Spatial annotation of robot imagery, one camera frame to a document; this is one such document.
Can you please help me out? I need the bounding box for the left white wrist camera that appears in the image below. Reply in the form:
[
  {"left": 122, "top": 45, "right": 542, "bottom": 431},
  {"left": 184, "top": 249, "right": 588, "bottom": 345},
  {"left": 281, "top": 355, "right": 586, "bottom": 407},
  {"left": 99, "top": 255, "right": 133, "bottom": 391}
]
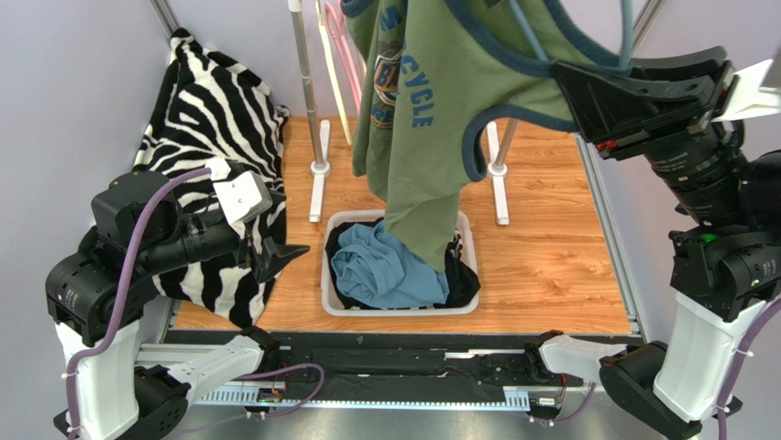
[{"left": 205, "top": 158, "right": 273, "bottom": 237}]

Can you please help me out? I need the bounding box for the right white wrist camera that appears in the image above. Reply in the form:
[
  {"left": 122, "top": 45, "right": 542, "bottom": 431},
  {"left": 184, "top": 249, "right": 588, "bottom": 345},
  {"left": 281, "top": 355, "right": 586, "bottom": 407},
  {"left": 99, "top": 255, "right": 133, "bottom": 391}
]
[{"left": 711, "top": 48, "right": 780, "bottom": 122}]

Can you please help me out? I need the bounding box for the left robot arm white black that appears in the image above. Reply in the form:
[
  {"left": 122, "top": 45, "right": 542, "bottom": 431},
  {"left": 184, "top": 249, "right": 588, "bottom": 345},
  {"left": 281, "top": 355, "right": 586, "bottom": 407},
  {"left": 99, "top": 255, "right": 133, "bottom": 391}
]
[{"left": 45, "top": 168, "right": 306, "bottom": 439}]

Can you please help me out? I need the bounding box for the blue tank top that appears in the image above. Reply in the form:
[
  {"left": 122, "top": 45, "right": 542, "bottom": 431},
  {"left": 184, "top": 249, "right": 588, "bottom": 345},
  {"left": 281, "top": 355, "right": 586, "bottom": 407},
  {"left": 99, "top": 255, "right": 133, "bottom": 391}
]
[{"left": 325, "top": 217, "right": 451, "bottom": 309}]

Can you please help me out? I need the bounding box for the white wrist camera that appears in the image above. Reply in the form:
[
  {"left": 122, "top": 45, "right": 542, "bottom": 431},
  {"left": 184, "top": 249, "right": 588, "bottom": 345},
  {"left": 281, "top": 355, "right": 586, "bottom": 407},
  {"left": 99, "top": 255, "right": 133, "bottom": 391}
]
[
  {"left": 711, "top": 48, "right": 780, "bottom": 122},
  {"left": 205, "top": 158, "right": 273, "bottom": 237}
]

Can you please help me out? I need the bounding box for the metal clothes rack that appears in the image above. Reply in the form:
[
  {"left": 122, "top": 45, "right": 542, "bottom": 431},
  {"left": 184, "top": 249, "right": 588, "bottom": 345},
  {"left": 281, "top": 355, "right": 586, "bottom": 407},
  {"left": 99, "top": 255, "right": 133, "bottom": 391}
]
[{"left": 287, "top": 0, "right": 518, "bottom": 226}]

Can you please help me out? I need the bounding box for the teal plastic hanger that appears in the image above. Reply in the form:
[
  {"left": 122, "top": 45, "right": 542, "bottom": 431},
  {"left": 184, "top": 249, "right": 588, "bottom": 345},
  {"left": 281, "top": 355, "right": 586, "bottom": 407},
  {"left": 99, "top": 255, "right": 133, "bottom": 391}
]
[{"left": 509, "top": 0, "right": 633, "bottom": 71}]

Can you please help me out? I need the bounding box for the olive green tank top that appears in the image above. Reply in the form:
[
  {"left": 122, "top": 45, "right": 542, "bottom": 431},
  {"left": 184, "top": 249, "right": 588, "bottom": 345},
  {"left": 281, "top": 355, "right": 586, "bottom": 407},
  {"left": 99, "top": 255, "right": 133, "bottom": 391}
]
[{"left": 341, "top": 1, "right": 632, "bottom": 271}]

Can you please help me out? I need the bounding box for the pink plastic hanger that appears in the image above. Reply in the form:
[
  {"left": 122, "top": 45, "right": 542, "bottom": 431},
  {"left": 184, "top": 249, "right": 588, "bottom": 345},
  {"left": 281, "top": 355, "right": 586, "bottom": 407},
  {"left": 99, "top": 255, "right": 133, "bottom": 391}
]
[{"left": 324, "top": 1, "right": 365, "bottom": 111}]

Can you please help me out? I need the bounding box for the black top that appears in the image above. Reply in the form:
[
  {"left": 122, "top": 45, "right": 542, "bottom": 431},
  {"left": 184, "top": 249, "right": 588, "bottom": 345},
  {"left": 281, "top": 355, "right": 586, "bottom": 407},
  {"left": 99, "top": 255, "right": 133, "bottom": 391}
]
[{"left": 324, "top": 217, "right": 480, "bottom": 311}]

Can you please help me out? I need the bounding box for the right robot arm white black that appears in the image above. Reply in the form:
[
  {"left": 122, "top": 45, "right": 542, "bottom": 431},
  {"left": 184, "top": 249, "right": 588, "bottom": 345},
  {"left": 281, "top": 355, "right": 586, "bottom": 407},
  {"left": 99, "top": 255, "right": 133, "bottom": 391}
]
[{"left": 522, "top": 47, "right": 780, "bottom": 439}]

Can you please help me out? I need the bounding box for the white plastic laundry basket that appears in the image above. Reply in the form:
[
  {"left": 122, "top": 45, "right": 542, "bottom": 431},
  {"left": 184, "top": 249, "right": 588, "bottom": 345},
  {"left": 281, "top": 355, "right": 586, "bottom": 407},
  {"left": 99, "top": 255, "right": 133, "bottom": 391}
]
[{"left": 321, "top": 212, "right": 481, "bottom": 317}]

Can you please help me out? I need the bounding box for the cream plastic hanger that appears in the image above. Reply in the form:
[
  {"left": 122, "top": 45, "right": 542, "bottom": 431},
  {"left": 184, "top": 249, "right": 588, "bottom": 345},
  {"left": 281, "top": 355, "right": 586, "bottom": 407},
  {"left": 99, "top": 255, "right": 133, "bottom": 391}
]
[{"left": 314, "top": 1, "right": 353, "bottom": 146}]

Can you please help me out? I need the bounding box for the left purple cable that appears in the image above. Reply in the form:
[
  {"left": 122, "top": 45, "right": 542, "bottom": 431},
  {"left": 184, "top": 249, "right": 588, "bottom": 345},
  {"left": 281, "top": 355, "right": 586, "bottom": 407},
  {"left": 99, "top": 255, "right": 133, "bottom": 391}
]
[{"left": 63, "top": 167, "right": 325, "bottom": 440}]

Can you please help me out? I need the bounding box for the zebra striped blanket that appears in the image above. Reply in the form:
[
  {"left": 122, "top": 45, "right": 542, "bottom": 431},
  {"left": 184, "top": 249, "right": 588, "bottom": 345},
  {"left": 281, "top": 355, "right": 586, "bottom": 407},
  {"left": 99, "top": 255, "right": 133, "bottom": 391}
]
[{"left": 133, "top": 27, "right": 290, "bottom": 327}]

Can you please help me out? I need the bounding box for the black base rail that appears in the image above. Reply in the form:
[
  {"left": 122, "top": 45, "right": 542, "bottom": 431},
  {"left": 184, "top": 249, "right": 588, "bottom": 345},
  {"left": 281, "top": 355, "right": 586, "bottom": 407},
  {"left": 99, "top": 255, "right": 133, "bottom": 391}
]
[{"left": 125, "top": 329, "right": 639, "bottom": 423}]

